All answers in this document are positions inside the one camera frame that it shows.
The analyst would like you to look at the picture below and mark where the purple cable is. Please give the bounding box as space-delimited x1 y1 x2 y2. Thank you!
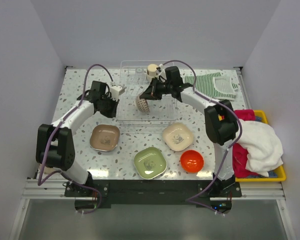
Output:
158 59 243 214
37 63 115 214

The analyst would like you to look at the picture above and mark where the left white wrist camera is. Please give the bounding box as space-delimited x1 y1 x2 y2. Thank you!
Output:
110 85 125 98

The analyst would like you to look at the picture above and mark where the white wire dish rack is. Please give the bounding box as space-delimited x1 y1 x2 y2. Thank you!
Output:
116 60 178 132

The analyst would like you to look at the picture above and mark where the yellow plastic bin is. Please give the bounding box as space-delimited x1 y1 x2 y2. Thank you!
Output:
235 110 286 183

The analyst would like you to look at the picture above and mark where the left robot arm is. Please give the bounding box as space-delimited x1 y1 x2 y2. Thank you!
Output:
35 81 125 196

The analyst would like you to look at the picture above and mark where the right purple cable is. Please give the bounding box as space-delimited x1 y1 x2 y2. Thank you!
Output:
158 59 243 214

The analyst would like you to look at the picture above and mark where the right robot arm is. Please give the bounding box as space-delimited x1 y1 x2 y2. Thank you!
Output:
140 66 243 197

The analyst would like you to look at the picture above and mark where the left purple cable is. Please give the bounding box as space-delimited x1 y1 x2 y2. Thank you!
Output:
37 63 115 214

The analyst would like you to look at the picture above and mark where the white towel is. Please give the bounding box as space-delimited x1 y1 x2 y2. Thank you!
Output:
237 119 284 178

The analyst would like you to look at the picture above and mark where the orange round bowl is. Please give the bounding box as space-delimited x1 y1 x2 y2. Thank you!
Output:
179 150 205 173

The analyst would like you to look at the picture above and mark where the brown square panda plate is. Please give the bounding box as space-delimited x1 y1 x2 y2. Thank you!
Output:
89 124 120 152

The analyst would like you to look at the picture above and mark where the cream square panda plate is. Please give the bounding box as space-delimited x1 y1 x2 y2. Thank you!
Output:
162 122 194 152

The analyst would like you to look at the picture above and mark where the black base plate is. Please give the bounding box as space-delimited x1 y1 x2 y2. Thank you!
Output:
63 179 242 214

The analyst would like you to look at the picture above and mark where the clear glass cup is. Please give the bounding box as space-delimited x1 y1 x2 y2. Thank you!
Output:
134 67 144 81

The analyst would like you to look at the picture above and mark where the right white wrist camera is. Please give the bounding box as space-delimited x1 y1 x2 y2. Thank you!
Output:
156 64 167 80

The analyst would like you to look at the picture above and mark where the green square panda plate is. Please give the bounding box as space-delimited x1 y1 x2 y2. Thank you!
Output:
133 147 167 180

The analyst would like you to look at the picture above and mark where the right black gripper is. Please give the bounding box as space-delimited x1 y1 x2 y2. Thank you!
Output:
139 77 173 101

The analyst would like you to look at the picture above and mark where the magenta cloth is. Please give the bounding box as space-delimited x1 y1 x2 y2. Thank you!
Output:
232 109 258 178

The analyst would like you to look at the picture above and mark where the cream steel-lined cup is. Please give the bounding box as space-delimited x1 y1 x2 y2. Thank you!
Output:
146 63 159 82

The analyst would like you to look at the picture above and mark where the patterned round bowl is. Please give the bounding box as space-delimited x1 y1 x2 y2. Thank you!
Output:
135 95 150 113

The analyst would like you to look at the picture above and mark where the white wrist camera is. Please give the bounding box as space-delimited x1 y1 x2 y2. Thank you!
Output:
110 85 125 98
156 64 167 80

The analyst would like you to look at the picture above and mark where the green striped cloth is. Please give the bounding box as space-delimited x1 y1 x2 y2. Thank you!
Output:
183 72 239 101

